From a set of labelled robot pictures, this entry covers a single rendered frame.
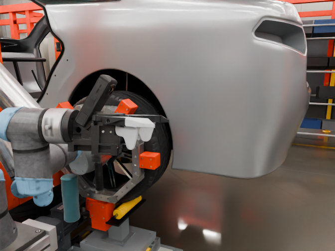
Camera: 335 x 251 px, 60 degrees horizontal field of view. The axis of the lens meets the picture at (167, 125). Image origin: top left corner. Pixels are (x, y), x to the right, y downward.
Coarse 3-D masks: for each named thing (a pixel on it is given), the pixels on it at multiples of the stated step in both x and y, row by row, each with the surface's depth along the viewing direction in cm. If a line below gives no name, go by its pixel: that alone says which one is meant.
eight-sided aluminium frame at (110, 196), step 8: (104, 112) 152; (112, 112) 150; (136, 144) 148; (136, 152) 149; (136, 160) 150; (64, 168) 171; (136, 168) 151; (80, 176) 174; (136, 176) 152; (144, 176) 157; (80, 184) 170; (128, 184) 155; (136, 184) 153; (80, 192) 169; (88, 192) 167; (104, 192) 168; (112, 192) 166; (120, 192) 158; (104, 200) 164; (112, 200) 161
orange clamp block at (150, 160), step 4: (144, 152) 153; (148, 152) 153; (152, 152) 153; (156, 152) 153; (140, 156) 149; (144, 156) 148; (148, 156) 147; (152, 156) 146; (156, 156) 148; (160, 156) 152; (140, 160) 149; (144, 160) 148; (148, 160) 147; (152, 160) 146; (156, 160) 148; (160, 160) 153; (140, 164) 150; (144, 164) 149; (148, 164) 148; (152, 164) 147; (156, 164) 148; (160, 164) 153; (148, 168) 148; (152, 168) 147
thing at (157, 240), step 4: (88, 232) 204; (84, 236) 200; (80, 240) 198; (156, 240) 201; (76, 244) 192; (152, 244) 193; (156, 244) 195; (160, 244) 201; (72, 248) 191; (76, 248) 191; (148, 248) 187; (152, 248) 189; (156, 248) 195
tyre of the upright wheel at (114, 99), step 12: (120, 96) 161; (132, 96) 168; (144, 108) 163; (156, 108) 174; (156, 132) 159; (168, 132) 172; (144, 144) 156; (156, 144) 156; (168, 144) 171; (168, 156) 173; (144, 168) 159; (156, 168) 158; (144, 180) 161; (156, 180) 171; (132, 192) 165
